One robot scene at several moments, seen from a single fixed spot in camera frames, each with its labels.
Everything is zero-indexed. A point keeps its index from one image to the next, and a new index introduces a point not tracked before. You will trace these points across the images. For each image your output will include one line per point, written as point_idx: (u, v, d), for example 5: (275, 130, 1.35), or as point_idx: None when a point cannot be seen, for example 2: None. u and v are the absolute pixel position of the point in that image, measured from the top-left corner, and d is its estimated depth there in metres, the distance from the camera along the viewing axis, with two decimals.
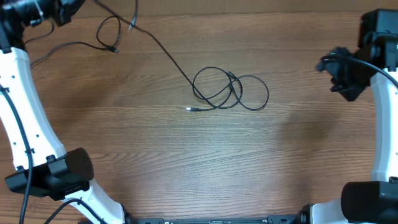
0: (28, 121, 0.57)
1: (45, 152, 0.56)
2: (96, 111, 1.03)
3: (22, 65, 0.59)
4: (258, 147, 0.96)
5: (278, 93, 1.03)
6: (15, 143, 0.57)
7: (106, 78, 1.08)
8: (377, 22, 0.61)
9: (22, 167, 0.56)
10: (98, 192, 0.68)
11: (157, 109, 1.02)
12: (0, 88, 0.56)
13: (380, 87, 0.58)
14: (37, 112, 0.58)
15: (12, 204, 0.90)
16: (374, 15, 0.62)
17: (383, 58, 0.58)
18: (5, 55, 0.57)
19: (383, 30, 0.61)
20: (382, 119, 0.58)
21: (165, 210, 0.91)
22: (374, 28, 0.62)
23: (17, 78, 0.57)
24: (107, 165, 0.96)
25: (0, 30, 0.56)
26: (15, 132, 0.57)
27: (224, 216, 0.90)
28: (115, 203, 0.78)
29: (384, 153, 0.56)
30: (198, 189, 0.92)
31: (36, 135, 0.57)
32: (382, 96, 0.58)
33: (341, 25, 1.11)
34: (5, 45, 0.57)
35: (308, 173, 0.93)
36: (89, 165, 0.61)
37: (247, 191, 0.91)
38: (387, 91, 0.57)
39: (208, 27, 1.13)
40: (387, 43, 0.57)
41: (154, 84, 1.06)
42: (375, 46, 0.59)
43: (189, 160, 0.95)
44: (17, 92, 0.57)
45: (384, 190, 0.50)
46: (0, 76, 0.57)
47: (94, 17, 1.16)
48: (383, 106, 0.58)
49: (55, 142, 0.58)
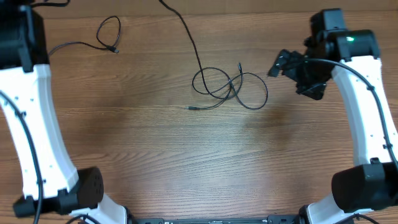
0: (43, 149, 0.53)
1: (56, 183, 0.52)
2: (96, 111, 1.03)
3: (42, 87, 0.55)
4: (258, 147, 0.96)
5: (278, 93, 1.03)
6: (26, 170, 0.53)
7: (106, 78, 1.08)
8: (324, 22, 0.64)
9: (31, 196, 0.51)
10: (103, 205, 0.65)
11: (157, 109, 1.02)
12: (16, 111, 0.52)
13: (342, 78, 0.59)
14: (53, 140, 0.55)
15: (12, 204, 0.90)
16: (321, 16, 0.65)
17: (338, 51, 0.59)
18: (26, 76, 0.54)
19: (331, 28, 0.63)
20: (351, 106, 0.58)
21: (165, 210, 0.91)
22: (322, 27, 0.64)
23: (35, 102, 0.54)
24: (107, 166, 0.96)
25: (23, 47, 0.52)
26: (28, 159, 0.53)
27: (224, 216, 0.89)
28: (120, 206, 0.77)
29: (359, 139, 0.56)
30: (198, 189, 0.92)
31: (50, 166, 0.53)
32: (345, 86, 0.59)
33: None
34: (27, 63, 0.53)
35: (307, 173, 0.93)
36: (101, 185, 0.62)
37: (247, 191, 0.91)
38: (349, 81, 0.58)
39: (208, 27, 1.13)
40: (339, 37, 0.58)
41: (154, 84, 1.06)
42: (328, 42, 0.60)
43: (189, 160, 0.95)
44: (35, 118, 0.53)
45: (368, 172, 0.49)
46: (17, 99, 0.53)
47: (94, 17, 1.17)
48: (348, 94, 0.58)
49: (69, 171, 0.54)
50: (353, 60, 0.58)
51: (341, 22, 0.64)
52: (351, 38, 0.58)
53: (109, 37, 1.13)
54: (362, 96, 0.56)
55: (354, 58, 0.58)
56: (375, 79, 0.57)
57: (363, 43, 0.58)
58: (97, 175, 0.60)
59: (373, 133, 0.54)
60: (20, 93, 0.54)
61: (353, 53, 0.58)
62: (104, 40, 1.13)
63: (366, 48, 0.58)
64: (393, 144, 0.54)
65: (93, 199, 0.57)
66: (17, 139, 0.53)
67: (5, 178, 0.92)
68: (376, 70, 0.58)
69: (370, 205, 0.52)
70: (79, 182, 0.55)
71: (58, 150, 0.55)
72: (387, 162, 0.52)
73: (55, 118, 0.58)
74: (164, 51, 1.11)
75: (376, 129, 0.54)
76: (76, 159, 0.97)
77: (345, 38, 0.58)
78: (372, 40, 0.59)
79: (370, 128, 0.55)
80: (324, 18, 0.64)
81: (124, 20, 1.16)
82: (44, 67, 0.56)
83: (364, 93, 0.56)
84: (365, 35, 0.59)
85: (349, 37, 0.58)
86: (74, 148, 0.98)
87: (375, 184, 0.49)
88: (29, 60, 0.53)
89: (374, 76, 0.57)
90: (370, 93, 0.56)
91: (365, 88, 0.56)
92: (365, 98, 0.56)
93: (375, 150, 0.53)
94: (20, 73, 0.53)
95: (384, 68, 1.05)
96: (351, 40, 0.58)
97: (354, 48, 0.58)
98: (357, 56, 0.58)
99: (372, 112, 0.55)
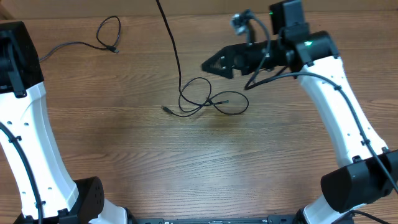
0: (40, 171, 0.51)
1: (56, 205, 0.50)
2: (96, 111, 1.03)
3: (37, 107, 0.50)
4: (258, 147, 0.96)
5: (278, 93, 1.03)
6: (24, 193, 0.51)
7: (106, 78, 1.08)
8: (284, 15, 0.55)
9: (32, 216, 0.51)
10: (104, 212, 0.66)
11: (157, 110, 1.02)
12: (10, 136, 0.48)
13: (308, 82, 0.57)
14: (51, 161, 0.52)
15: (12, 204, 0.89)
16: (280, 9, 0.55)
17: (299, 59, 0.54)
18: (18, 101, 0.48)
19: (292, 23, 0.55)
20: (324, 109, 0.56)
21: (165, 210, 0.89)
22: (282, 21, 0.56)
23: (30, 126, 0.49)
24: (107, 166, 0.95)
25: (13, 74, 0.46)
26: (25, 181, 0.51)
27: (224, 216, 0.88)
28: (120, 208, 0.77)
29: (338, 141, 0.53)
30: (198, 189, 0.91)
31: (49, 188, 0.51)
32: (313, 89, 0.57)
33: (339, 25, 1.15)
34: (19, 89, 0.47)
35: (308, 173, 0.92)
36: (101, 193, 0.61)
37: (247, 191, 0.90)
38: (316, 85, 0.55)
39: (208, 27, 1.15)
40: (298, 44, 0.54)
41: (154, 84, 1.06)
42: (288, 50, 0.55)
43: (189, 160, 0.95)
44: (31, 142, 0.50)
45: (352, 172, 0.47)
46: (10, 122, 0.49)
47: (95, 18, 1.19)
48: (318, 98, 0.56)
49: (68, 190, 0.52)
50: (316, 63, 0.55)
51: (302, 13, 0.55)
52: (309, 43, 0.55)
53: (110, 38, 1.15)
54: (332, 97, 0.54)
55: (316, 61, 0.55)
56: (341, 78, 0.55)
57: (320, 45, 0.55)
58: (97, 185, 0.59)
59: (349, 132, 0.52)
60: (13, 118, 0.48)
61: (313, 57, 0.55)
62: (105, 40, 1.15)
63: (324, 49, 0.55)
64: (371, 139, 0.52)
65: (92, 211, 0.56)
66: (13, 162, 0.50)
67: (5, 178, 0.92)
68: (340, 68, 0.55)
69: (364, 200, 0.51)
70: (79, 198, 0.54)
71: (56, 170, 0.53)
72: (369, 158, 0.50)
73: (51, 135, 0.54)
74: (164, 51, 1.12)
75: (352, 127, 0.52)
76: (75, 159, 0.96)
77: (303, 43, 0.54)
78: (329, 39, 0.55)
79: (346, 128, 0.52)
80: (284, 14, 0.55)
81: (124, 20, 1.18)
82: (37, 85, 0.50)
83: (332, 94, 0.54)
84: (321, 37, 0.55)
85: (306, 41, 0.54)
86: (74, 147, 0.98)
87: (364, 180, 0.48)
88: (22, 85, 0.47)
89: (339, 75, 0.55)
90: (338, 93, 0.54)
91: (332, 89, 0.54)
92: (335, 99, 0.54)
93: (356, 149, 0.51)
94: (12, 98, 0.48)
95: (385, 68, 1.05)
96: (308, 45, 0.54)
97: (313, 53, 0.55)
98: (320, 59, 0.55)
99: (344, 112, 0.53)
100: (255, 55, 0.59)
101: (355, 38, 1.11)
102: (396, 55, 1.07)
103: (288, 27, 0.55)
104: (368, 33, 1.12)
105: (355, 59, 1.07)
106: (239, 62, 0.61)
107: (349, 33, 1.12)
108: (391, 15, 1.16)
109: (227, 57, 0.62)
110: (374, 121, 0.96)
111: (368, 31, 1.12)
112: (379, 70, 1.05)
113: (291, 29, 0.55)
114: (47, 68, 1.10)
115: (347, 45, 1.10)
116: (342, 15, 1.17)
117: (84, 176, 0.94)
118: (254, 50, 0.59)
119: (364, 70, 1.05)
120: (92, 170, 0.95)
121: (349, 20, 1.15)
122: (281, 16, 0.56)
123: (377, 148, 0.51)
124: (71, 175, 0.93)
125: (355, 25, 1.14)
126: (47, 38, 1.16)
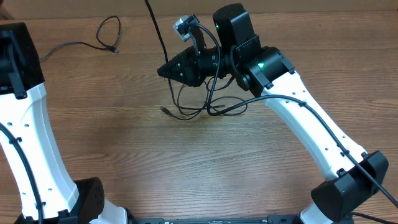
0: (41, 172, 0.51)
1: (56, 206, 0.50)
2: (96, 111, 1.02)
3: (37, 109, 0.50)
4: (258, 147, 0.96)
5: None
6: (25, 193, 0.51)
7: (106, 78, 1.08)
8: (234, 34, 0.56)
9: (32, 216, 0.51)
10: (104, 213, 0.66)
11: (157, 110, 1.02)
12: (10, 137, 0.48)
13: (275, 103, 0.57)
14: (51, 162, 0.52)
15: (12, 204, 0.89)
16: (228, 27, 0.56)
17: (257, 83, 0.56)
18: (18, 102, 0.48)
19: (242, 42, 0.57)
20: (296, 127, 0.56)
21: (165, 210, 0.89)
22: (232, 40, 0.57)
23: (31, 127, 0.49)
24: (107, 166, 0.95)
25: (13, 74, 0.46)
26: (25, 182, 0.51)
27: (224, 216, 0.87)
28: (120, 208, 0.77)
29: (319, 158, 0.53)
30: (198, 189, 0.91)
31: (50, 189, 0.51)
32: (282, 110, 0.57)
33: (339, 25, 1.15)
34: (19, 90, 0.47)
35: (308, 173, 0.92)
36: (101, 194, 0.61)
37: (247, 191, 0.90)
38: (282, 106, 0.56)
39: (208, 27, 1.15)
40: (251, 68, 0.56)
41: (154, 84, 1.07)
42: (244, 75, 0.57)
43: (189, 160, 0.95)
44: (31, 143, 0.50)
45: (341, 186, 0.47)
46: (11, 124, 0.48)
47: (96, 18, 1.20)
48: (287, 117, 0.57)
49: (69, 191, 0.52)
50: (276, 83, 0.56)
51: (250, 30, 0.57)
52: (262, 64, 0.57)
53: (110, 38, 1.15)
54: (300, 115, 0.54)
55: (275, 82, 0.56)
56: (303, 92, 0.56)
57: (273, 64, 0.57)
58: (97, 186, 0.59)
59: (326, 146, 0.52)
60: (13, 119, 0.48)
61: (268, 78, 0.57)
62: (104, 40, 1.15)
63: (278, 66, 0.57)
64: (349, 148, 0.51)
65: (93, 213, 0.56)
66: (13, 163, 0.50)
67: (5, 178, 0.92)
68: (299, 82, 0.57)
69: (357, 206, 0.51)
70: (79, 200, 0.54)
71: (56, 171, 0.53)
72: (352, 168, 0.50)
73: (51, 137, 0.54)
74: (164, 51, 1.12)
75: (326, 141, 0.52)
76: (75, 159, 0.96)
77: (255, 66, 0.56)
78: (280, 56, 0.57)
79: (322, 143, 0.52)
80: (234, 33, 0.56)
81: (124, 20, 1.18)
82: (37, 86, 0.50)
83: (299, 111, 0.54)
84: (272, 55, 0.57)
85: (259, 63, 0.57)
86: (74, 148, 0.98)
87: (352, 190, 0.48)
88: (22, 86, 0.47)
89: (300, 90, 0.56)
90: (305, 108, 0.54)
91: (298, 106, 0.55)
92: (303, 116, 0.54)
93: (339, 163, 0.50)
94: (12, 99, 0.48)
95: (385, 68, 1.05)
96: (262, 66, 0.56)
97: (267, 73, 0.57)
98: (278, 78, 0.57)
99: (316, 129, 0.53)
100: (204, 63, 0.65)
101: (355, 38, 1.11)
102: (396, 55, 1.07)
103: (239, 46, 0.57)
104: (368, 33, 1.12)
105: (355, 59, 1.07)
106: (189, 70, 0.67)
107: (349, 33, 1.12)
108: (391, 15, 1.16)
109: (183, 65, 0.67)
110: (374, 121, 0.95)
111: (368, 31, 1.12)
112: (379, 70, 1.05)
113: (242, 48, 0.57)
114: (47, 67, 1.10)
115: (347, 45, 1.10)
116: (342, 15, 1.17)
117: (84, 176, 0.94)
118: (203, 58, 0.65)
119: (364, 70, 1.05)
120: (92, 170, 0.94)
121: (349, 20, 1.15)
122: (232, 35, 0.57)
123: (357, 155, 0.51)
124: (72, 175, 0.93)
125: (356, 25, 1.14)
126: (47, 38, 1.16)
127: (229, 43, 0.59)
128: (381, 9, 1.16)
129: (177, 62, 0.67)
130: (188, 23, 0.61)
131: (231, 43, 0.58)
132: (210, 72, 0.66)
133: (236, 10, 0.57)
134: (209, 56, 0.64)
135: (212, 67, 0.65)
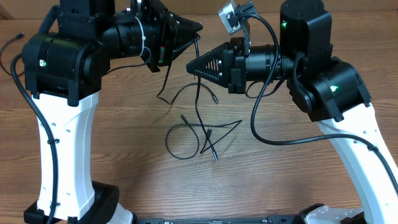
0: (66, 177, 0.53)
1: (69, 211, 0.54)
2: (97, 111, 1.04)
3: (83, 118, 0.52)
4: (258, 147, 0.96)
5: (278, 93, 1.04)
6: (45, 188, 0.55)
7: (106, 79, 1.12)
8: (308, 42, 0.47)
9: (43, 211, 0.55)
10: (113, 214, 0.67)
11: (157, 109, 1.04)
12: (50, 138, 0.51)
13: (339, 141, 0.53)
14: (80, 167, 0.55)
15: (12, 204, 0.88)
16: (301, 30, 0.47)
17: (323, 107, 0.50)
18: (69, 107, 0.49)
19: (314, 51, 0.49)
20: (354, 168, 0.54)
21: (164, 210, 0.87)
22: (300, 46, 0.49)
23: (71, 133, 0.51)
24: (107, 165, 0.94)
25: (71, 83, 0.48)
26: (49, 180, 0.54)
27: (224, 216, 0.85)
28: (127, 212, 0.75)
29: (373, 203, 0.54)
30: (198, 189, 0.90)
31: (67, 193, 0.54)
32: (342, 147, 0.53)
33: (337, 27, 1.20)
34: (73, 98, 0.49)
35: (308, 173, 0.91)
36: (115, 203, 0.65)
37: (247, 191, 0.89)
38: (347, 144, 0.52)
39: (209, 27, 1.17)
40: (318, 87, 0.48)
41: (154, 83, 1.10)
42: (305, 92, 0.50)
43: (189, 161, 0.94)
44: (66, 147, 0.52)
45: None
46: (54, 124, 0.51)
47: None
48: (347, 154, 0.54)
49: (83, 199, 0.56)
50: (346, 117, 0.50)
51: (326, 40, 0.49)
52: (335, 87, 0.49)
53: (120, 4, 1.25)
54: (367, 160, 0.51)
55: (346, 113, 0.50)
56: (374, 132, 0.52)
57: (348, 88, 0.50)
58: (115, 195, 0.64)
59: (387, 202, 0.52)
60: (58, 122, 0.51)
61: (337, 104, 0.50)
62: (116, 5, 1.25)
63: (353, 93, 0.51)
64: None
65: (102, 219, 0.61)
66: (46, 159, 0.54)
67: (5, 178, 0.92)
68: (373, 119, 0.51)
69: None
70: (91, 208, 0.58)
71: (80, 177, 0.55)
72: None
73: (87, 143, 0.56)
74: None
75: (390, 195, 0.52)
76: None
77: (328, 89, 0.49)
78: (359, 80, 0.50)
79: (384, 198, 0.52)
80: (309, 38, 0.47)
81: None
82: (91, 96, 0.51)
83: (367, 155, 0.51)
84: (349, 73, 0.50)
85: (333, 86, 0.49)
86: None
87: None
88: (76, 95, 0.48)
89: (372, 129, 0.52)
90: (373, 152, 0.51)
91: (366, 148, 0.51)
92: (369, 161, 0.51)
93: (394, 219, 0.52)
94: (63, 102, 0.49)
95: (385, 68, 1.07)
96: (335, 90, 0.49)
97: (339, 98, 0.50)
98: (348, 111, 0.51)
99: (384, 180, 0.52)
100: (255, 63, 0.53)
101: (354, 38, 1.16)
102: (395, 55, 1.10)
103: (308, 56, 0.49)
104: (367, 35, 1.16)
105: (355, 59, 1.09)
106: (237, 76, 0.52)
107: (347, 34, 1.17)
108: (391, 15, 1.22)
109: (227, 63, 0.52)
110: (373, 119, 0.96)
111: (367, 32, 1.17)
112: (379, 70, 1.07)
113: (311, 57, 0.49)
114: None
115: (346, 45, 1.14)
116: (339, 16, 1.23)
117: None
118: (254, 58, 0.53)
119: (364, 70, 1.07)
120: (92, 170, 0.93)
121: (348, 20, 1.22)
122: (303, 40, 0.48)
123: None
124: None
125: (354, 24, 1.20)
126: None
127: (292, 46, 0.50)
128: (375, 12, 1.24)
129: (219, 60, 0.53)
130: (242, 13, 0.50)
131: (296, 48, 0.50)
132: (263, 74, 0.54)
133: (315, 10, 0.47)
134: (262, 53, 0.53)
135: (265, 68, 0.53)
